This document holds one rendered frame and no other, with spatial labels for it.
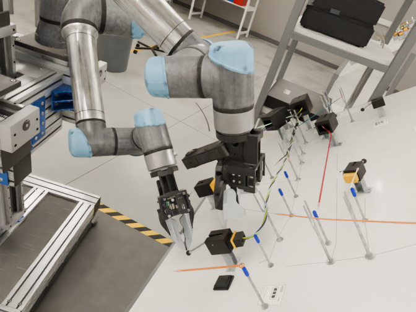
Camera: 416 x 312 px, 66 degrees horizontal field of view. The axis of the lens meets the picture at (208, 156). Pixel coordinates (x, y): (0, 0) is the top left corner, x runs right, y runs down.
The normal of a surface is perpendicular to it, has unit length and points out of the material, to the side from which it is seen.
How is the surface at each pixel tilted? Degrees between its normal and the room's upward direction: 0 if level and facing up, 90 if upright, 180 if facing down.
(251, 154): 92
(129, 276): 0
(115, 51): 94
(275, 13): 90
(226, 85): 89
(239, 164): 20
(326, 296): 45
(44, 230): 0
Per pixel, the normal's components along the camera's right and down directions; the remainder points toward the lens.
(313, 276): -0.45, -0.86
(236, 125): 0.07, 0.46
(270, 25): -0.47, 0.38
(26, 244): 0.26, -0.80
